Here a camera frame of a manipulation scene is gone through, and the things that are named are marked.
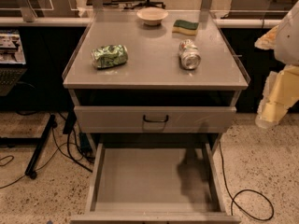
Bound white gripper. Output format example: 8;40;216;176
254;2;299;129

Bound silver 7up can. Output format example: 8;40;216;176
178;39;201;70

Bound grey drawer cabinet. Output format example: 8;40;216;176
64;10;249;147

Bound crushed green soda can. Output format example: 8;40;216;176
92;45;128;69

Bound open grey lower drawer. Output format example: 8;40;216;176
70;144;240;224

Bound green and yellow sponge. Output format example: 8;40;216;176
172;20;198;35

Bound cream ceramic bowl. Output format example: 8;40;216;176
137;7;168;26

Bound monitor with keyboard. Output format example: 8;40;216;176
0;29;28;96

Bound black desk leg stand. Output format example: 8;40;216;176
0;115;57;179

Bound black cable on floor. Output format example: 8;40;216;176
218;140;276;222

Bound closed grey drawer with handle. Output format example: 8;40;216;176
74;106;236;133

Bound black cables under desk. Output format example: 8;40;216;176
0;110;96;189

